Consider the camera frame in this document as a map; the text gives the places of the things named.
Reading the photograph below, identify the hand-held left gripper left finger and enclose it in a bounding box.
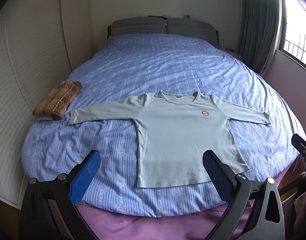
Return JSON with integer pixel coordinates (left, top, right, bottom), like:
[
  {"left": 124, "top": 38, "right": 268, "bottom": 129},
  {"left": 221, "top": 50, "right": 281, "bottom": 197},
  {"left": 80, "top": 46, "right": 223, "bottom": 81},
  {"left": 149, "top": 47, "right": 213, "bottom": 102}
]
[{"left": 19, "top": 150, "right": 101, "bottom": 240}]

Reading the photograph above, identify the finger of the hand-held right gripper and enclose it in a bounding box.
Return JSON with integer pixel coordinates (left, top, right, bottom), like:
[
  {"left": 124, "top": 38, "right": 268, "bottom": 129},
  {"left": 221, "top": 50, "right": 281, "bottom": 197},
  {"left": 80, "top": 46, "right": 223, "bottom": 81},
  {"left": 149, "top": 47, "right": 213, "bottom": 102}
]
[{"left": 291, "top": 133, "right": 306, "bottom": 161}]

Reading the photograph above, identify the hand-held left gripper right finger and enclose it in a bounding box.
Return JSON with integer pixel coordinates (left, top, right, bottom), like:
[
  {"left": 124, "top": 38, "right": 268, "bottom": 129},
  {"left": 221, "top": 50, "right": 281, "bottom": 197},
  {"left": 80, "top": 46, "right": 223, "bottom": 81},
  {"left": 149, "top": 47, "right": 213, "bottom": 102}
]
[{"left": 202, "top": 149, "right": 286, "bottom": 240}]

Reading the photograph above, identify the light green long-sleeve shirt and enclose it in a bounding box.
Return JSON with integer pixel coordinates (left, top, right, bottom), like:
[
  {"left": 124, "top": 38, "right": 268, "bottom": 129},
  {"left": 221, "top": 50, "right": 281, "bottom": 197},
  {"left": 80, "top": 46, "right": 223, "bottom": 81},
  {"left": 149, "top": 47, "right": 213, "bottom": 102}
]
[{"left": 68, "top": 90, "right": 271, "bottom": 189}]

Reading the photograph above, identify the brown wicker basket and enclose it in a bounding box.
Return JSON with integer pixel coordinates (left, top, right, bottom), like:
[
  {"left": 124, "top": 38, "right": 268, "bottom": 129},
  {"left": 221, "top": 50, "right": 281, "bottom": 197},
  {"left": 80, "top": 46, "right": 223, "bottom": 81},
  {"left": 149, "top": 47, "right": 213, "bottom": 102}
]
[{"left": 281, "top": 171, "right": 306, "bottom": 230}]

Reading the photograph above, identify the brown plaid folded cloth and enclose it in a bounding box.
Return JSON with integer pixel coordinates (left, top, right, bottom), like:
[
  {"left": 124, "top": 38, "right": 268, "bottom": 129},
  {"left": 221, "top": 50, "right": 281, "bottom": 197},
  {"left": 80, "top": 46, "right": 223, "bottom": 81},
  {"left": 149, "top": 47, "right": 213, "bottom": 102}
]
[{"left": 33, "top": 81, "right": 83, "bottom": 122}]

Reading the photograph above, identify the window with grille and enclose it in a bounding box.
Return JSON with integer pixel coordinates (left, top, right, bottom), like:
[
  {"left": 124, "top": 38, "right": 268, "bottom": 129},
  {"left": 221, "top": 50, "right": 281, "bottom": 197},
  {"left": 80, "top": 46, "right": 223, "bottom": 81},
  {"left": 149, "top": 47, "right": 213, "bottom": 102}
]
[{"left": 281, "top": 0, "right": 306, "bottom": 77}]

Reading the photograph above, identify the blue striped floral blanket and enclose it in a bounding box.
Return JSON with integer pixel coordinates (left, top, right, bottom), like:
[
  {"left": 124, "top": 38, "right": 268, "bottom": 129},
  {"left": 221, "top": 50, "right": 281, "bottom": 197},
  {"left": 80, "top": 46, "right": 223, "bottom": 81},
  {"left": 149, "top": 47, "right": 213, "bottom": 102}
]
[{"left": 20, "top": 34, "right": 306, "bottom": 218}]

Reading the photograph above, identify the grey-green curtain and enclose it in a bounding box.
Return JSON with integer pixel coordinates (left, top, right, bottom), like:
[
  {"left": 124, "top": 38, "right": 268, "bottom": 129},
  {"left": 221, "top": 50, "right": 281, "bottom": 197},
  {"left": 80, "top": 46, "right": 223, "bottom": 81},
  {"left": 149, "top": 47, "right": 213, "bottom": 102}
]
[{"left": 239, "top": 0, "right": 284, "bottom": 74}]

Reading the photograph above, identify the white slatted wardrobe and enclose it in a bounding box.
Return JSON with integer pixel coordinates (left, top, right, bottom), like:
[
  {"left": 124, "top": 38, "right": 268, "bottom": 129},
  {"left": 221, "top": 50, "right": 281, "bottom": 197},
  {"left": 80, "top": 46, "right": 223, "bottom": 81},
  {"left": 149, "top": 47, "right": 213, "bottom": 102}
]
[{"left": 0, "top": 0, "right": 91, "bottom": 209}]

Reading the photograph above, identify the grey headboard cushion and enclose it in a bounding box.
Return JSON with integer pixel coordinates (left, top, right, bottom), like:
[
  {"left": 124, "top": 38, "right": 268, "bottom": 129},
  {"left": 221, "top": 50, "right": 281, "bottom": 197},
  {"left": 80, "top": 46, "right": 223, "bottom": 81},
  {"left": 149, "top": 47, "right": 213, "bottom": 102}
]
[
  {"left": 110, "top": 18, "right": 167, "bottom": 37},
  {"left": 165, "top": 17, "right": 216, "bottom": 40}
]

